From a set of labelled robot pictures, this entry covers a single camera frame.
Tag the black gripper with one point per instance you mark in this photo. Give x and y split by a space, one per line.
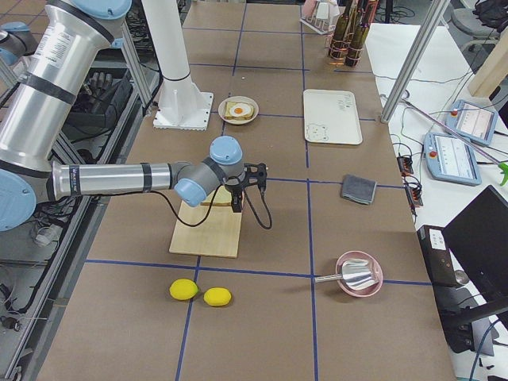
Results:
236 191

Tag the bread slice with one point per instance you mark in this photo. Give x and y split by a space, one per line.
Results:
216 202
230 104

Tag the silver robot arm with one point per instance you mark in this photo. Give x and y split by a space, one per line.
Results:
17 41
51 95

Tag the cream bear tray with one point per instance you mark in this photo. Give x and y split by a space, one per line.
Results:
331 117

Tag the wooden cutting board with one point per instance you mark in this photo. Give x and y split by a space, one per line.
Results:
217 236

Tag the bread slice under egg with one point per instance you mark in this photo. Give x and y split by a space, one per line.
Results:
230 104

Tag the white round plate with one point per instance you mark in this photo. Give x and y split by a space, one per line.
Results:
221 109

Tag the fried egg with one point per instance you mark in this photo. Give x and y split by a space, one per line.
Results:
240 110

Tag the yellow lemon right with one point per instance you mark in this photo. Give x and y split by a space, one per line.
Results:
217 296

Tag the yellow lemon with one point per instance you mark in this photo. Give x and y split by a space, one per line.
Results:
183 289
217 296

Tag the yellow lemon left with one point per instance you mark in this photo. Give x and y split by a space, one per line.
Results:
183 289

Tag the grey folded cloth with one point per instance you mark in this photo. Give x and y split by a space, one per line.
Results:
358 189

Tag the metal scoop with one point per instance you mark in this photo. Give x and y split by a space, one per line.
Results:
355 274

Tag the pink bowl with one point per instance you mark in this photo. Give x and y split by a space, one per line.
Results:
377 269

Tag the dark wine bottle upper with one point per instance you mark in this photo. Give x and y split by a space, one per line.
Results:
340 31

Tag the dark wine bottle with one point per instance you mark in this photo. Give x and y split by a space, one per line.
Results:
359 36
340 31

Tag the dark wine bottle lower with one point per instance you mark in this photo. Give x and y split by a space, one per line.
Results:
359 36

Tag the blue teach pendant near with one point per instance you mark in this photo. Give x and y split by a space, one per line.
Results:
451 160

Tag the blue teach pendant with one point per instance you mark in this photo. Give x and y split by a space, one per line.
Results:
451 160
472 121

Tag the black monitor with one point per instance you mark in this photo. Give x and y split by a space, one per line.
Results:
477 237

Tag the blue teach pendant far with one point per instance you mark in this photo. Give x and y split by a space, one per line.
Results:
472 121

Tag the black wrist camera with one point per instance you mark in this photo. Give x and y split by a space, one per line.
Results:
255 175

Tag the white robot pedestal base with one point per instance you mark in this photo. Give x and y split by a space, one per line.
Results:
181 104

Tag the copper wire bottle rack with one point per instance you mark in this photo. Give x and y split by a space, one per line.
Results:
345 52

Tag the aluminium frame post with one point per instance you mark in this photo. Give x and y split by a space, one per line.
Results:
418 47

